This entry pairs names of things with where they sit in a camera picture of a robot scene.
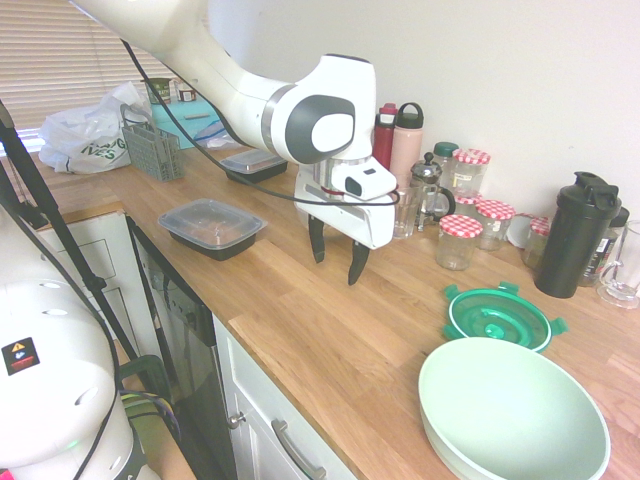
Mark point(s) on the grey plastic cutlery basket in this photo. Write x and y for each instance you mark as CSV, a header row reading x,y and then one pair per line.
x,y
152,155

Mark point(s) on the clear glass mug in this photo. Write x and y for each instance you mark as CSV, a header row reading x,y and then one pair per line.
x,y
625,280

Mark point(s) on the red water bottle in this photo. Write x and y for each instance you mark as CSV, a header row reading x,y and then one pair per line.
x,y
382,142

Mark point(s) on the black food container clear lid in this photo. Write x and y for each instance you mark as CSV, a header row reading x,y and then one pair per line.
x,y
252,165
212,225

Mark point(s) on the spice jar black lid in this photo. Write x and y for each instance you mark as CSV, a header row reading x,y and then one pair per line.
x,y
602,255

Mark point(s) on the black dishwasher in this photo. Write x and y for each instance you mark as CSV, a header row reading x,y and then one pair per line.
x,y
200,375

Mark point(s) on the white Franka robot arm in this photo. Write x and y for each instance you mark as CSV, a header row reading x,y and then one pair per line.
x,y
225,75

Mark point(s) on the white kitchen cabinet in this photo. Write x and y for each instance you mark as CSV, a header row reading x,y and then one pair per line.
x,y
250,400

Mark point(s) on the silver cabinet knob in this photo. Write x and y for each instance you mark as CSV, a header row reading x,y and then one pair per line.
x,y
236,420

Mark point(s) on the clear zip bag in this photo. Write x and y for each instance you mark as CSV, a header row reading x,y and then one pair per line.
x,y
212,135

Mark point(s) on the dark green jar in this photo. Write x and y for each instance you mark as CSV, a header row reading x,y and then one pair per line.
x,y
159,91

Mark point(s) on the dark green clamp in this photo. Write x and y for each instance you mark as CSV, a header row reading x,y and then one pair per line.
x,y
145,367

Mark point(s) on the tall checkered lid glass jar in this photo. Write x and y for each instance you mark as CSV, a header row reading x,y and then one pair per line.
x,y
470,175

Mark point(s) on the short checkered lid glass jar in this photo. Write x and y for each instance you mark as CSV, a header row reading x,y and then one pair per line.
x,y
466,201

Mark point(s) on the white plastic shopping bag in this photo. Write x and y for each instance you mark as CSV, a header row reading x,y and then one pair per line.
x,y
80,130

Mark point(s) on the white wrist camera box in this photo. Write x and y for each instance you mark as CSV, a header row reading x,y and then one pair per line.
x,y
362,181

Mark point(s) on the mint green bowl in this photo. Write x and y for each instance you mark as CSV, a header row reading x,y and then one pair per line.
x,y
510,405

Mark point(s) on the green round container lid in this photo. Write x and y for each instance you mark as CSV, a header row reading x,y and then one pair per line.
x,y
500,315

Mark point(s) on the beige window blinds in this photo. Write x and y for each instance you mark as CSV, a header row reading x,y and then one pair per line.
x,y
50,50

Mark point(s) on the glass french press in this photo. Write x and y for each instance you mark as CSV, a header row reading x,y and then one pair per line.
x,y
429,175

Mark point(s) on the clear jar green lid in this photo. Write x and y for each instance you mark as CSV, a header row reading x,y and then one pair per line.
x,y
445,150

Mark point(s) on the pink water bottle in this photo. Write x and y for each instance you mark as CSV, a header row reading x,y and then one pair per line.
x,y
406,150

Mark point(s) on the white round lid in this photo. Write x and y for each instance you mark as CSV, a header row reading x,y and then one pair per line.
x,y
517,230

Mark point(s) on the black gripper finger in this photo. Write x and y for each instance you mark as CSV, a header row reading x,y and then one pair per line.
x,y
358,262
317,240

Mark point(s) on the small red label jar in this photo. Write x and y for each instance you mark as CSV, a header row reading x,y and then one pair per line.
x,y
185,92

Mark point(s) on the faceted drinking glass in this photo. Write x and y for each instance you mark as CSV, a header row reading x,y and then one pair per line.
x,y
406,215

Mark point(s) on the black shaker bottle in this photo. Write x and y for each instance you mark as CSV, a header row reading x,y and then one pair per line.
x,y
570,240

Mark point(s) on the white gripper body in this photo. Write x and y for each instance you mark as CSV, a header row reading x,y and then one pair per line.
x,y
345,217

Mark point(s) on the teal box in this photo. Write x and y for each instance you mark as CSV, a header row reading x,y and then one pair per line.
x,y
187,127

